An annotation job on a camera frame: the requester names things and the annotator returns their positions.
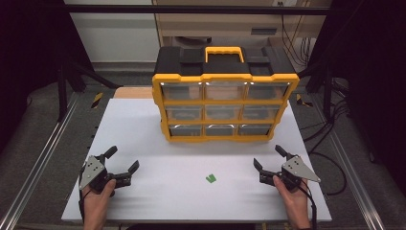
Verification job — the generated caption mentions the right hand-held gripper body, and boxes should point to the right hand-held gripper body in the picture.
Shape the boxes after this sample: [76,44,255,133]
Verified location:
[259,154,322,193]

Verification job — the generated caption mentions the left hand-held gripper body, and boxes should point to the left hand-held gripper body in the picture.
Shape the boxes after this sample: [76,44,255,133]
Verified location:
[79,154,132,195]

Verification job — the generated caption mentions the clear plastic drawer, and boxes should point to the clear plastic drawer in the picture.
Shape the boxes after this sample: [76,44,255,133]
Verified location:
[204,81,247,101]

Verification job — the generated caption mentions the yellow black organizer cabinet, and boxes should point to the yellow black organizer cabinet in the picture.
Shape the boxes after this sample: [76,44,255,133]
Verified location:
[151,46,301,144]

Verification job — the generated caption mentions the person's left hand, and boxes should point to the person's left hand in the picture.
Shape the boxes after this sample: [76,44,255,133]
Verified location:
[81,179,117,224]

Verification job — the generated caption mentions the person's right hand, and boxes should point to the person's right hand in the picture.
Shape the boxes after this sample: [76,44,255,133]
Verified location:
[273,174,312,230]

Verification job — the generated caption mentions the yellow black hazard tape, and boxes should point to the yellow black hazard tape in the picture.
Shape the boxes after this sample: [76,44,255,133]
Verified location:
[295,93,314,108]
[91,92,104,109]

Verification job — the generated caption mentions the wooden board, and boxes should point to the wooden board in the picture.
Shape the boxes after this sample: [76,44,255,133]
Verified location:
[113,86,154,100]

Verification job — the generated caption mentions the grid of clear drawers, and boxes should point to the grid of clear drawers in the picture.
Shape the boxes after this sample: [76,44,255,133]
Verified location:
[160,81,291,137]

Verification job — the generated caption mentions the black metal stand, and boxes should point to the black metal stand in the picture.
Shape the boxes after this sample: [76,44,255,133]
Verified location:
[56,58,124,123]
[299,61,337,121]

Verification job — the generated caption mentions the person's dark clothing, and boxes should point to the person's dark clothing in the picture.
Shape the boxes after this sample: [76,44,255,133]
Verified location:
[124,222,257,230]

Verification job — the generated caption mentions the white panel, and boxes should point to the white panel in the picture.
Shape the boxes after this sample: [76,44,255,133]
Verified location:
[63,0,161,63]

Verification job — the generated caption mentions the black curtain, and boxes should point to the black curtain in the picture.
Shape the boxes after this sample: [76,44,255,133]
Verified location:
[0,0,95,154]
[307,0,406,196]

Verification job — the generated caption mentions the light wooden desk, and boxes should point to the light wooden desk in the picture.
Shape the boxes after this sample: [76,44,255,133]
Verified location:
[152,0,333,49]

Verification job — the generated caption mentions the left hand-held gripper cable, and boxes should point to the left hand-held gripper cable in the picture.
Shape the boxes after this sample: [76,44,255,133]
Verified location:
[78,191,86,222]

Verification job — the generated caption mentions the hand-held gripper cable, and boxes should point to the hand-held gripper cable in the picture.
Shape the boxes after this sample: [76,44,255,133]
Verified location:
[78,191,86,222]
[299,179,319,230]

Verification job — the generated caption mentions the right hand-held gripper cable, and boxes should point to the right hand-held gripper cable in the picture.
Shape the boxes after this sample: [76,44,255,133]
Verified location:
[299,179,319,230]

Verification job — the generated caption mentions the black floor cables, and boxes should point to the black floor cables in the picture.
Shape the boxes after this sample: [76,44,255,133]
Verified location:
[302,95,350,155]

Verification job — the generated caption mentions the aluminium floor rail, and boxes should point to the aluminium floor rail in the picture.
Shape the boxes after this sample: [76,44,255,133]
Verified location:
[0,92,81,230]
[309,95,388,230]

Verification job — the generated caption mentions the bundle of hanging black cables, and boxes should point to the bundle of hanging black cables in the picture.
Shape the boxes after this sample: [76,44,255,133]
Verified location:
[280,2,313,67]

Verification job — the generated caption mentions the black horizontal frame bar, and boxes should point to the black horizontal frame bar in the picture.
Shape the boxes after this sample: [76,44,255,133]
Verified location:
[62,4,331,15]

